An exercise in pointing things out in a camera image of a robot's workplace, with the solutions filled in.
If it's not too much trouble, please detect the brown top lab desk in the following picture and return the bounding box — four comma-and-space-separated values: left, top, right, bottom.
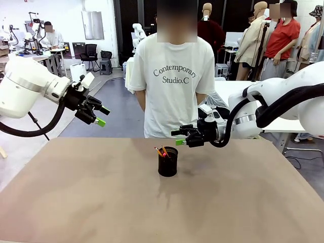
30, 54, 63, 76

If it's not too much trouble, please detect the small white background robot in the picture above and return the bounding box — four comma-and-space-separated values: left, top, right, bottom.
1, 24, 20, 49

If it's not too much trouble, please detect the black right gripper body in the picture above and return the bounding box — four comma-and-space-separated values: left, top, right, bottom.
198, 120, 220, 146

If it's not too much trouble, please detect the black tripod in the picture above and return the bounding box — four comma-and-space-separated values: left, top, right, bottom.
249, 22, 269, 82

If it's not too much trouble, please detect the mannequin in beige coat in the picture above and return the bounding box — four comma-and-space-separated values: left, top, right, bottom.
234, 1, 269, 81

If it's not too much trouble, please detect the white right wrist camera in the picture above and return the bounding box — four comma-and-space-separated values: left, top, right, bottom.
198, 104, 215, 122

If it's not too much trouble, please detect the black thin stand leg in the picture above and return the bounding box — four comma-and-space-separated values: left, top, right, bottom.
27, 111, 50, 141

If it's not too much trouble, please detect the black right arm hose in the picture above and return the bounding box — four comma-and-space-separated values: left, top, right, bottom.
210, 86, 324, 149

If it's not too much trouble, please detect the black office chair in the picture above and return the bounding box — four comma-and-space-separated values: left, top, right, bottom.
79, 43, 100, 73

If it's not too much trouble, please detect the white lab desk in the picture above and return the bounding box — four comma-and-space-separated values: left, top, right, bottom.
49, 47, 68, 78

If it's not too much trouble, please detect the white air purifier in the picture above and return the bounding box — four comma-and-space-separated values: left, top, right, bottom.
69, 63, 87, 82

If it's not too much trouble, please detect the gray step stool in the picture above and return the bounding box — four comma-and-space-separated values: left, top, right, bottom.
215, 63, 230, 78

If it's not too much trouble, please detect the clear plastic bag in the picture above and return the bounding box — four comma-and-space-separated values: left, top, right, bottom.
206, 94, 229, 109

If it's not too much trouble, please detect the black left arm hose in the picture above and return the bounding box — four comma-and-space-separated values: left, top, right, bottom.
0, 100, 67, 138

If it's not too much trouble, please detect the metal wall panel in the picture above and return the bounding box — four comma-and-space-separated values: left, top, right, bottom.
81, 10, 105, 40

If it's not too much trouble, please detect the seated person in white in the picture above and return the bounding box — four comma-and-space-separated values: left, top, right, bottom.
40, 21, 65, 50

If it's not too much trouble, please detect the white monitor back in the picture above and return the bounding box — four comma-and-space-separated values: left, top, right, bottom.
224, 31, 245, 48

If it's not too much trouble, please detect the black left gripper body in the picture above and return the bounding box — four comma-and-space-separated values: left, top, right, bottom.
64, 85, 89, 113

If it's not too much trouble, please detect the dark standing board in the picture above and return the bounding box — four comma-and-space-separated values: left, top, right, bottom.
72, 42, 86, 59

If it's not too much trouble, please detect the background robot with cables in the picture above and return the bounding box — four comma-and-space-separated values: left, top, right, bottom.
27, 11, 47, 55

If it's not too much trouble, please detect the black arm hose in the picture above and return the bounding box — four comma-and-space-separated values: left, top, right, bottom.
210, 86, 324, 149
0, 100, 67, 138

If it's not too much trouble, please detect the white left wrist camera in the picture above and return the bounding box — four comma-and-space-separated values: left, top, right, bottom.
80, 72, 96, 89

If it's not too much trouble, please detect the table with white cloth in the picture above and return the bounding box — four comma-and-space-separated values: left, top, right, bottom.
124, 57, 137, 94

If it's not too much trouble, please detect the black floor cable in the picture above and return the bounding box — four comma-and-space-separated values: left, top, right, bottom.
285, 153, 302, 170

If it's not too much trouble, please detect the person's right forearm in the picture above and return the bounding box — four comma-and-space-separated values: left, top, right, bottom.
135, 90, 147, 112

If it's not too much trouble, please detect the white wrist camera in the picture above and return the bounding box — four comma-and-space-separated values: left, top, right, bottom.
198, 104, 215, 122
80, 72, 96, 89

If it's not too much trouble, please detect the mannequin in dark red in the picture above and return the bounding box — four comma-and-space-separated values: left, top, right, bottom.
197, 2, 226, 51

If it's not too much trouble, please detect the person in white t-shirt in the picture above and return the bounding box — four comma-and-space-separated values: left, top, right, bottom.
129, 0, 216, 139

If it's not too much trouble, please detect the gray plastic stool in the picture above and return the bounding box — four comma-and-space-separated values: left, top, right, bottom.
99, 60, 113, 75

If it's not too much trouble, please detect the black mesh pen holder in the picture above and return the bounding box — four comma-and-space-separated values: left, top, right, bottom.
157, 146, 179, 177

